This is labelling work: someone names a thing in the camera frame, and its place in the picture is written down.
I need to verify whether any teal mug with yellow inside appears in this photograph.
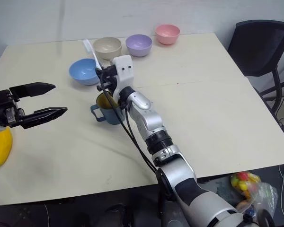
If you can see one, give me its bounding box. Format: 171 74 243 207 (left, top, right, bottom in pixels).
90 91 127 125

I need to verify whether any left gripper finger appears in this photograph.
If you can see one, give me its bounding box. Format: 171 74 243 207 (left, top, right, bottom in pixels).
18 106 68 130
9 82 56 100

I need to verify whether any beige plastic bowl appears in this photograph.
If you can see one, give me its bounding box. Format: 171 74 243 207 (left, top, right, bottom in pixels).
92 37 123 61

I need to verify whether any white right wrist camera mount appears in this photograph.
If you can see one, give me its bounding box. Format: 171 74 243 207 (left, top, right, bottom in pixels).
112 55 135 101

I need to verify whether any black mesh office chair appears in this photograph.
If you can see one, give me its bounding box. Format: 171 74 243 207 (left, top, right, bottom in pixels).
227 19 284 113

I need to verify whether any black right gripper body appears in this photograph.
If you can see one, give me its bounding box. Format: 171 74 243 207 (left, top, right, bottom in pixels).
101 64 120 96

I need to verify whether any pink plastic bowl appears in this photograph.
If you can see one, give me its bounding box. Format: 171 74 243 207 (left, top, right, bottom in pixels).
155 24 181 45

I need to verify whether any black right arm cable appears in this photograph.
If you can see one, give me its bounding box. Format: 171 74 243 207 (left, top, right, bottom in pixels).
98 70 160 176

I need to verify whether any clear bag of colourful toys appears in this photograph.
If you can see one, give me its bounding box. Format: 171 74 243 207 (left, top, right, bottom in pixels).
229 171 279 216

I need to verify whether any blue plastic bowl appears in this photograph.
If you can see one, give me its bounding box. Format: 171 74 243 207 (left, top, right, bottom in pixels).
69 58 101 86

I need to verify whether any white toothbrush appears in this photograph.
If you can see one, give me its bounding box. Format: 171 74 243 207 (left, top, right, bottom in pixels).
82 39 103 71

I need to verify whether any purple plastic bowl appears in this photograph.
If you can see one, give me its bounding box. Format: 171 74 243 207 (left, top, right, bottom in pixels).
125 34 153 58

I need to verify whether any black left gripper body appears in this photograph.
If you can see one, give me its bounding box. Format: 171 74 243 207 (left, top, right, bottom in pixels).
0 89 27 129

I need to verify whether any yellow banana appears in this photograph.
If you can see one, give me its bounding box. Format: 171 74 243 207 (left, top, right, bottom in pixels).
0 126 13 169

